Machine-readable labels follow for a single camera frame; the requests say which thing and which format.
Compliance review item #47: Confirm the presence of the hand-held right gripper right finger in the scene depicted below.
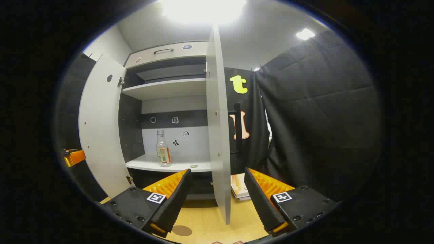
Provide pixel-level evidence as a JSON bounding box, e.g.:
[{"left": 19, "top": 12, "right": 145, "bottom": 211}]
[{"left": 244, "top": 167, "right": 340, "bottom": 238}]

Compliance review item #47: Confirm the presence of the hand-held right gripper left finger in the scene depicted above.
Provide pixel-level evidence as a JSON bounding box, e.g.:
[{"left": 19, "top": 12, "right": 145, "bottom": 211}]
[{"left": 101, "top": 169, "right": 192, "bottom": 238}]

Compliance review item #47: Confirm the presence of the round brown coaster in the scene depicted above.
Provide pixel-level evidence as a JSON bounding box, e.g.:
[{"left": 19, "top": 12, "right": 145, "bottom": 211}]
[{"left": 172, "top": 225, "right": 193, "bottom": 237}]

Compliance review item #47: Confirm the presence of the grey cabinet door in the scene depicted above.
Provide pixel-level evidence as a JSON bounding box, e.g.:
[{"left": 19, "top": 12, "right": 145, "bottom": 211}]
[
  {"left": 206, "top": 24, "right": 243, "bottom": 225},
  {"left": 79, "top": 54, "right": 136, "bottom": 199}
]

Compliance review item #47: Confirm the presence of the clear bottle with label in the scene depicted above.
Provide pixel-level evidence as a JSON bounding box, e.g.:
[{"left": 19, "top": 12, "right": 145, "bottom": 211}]
[{"left": 156, "top": 130, "right": 172, "bottom": 167}]

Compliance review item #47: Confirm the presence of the grey cabinet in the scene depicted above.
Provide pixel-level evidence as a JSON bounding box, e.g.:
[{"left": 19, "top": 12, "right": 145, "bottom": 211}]
[{"left": 118, "top": 41, "right": 217, "bottom": 205}]

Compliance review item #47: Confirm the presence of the white cabinet shelf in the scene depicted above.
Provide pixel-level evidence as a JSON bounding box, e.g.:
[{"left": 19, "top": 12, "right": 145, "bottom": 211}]
[
  {"left": 121, "top": 78, "right": 207, "bottom": 101},
  {"left": 125, "top": 154, "right": 212, "bottom": 173}
]

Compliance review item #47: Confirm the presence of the grey cabinet drawer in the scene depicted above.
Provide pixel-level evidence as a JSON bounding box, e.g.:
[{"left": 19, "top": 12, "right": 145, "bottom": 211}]
[{"left": 124, "top": 41, "right": 208, "bottom": 69}]

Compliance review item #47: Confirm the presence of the white book stack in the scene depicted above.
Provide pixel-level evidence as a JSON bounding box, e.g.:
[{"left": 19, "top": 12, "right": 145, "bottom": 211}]
[{"left": 231, "top": 174, "right": 252, "bottom": 201}]

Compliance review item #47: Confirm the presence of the black backdrop cloth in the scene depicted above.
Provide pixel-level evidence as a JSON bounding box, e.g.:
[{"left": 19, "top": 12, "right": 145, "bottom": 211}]
[{"left": 56, "top": 30, "right": 383, "bottom": 204}]

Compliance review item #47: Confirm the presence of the large rectangular ceiling light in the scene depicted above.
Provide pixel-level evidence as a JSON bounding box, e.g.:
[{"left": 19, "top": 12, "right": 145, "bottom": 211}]
[{"left": 159, "top": 0, "right": 248, "bottom": 24}]

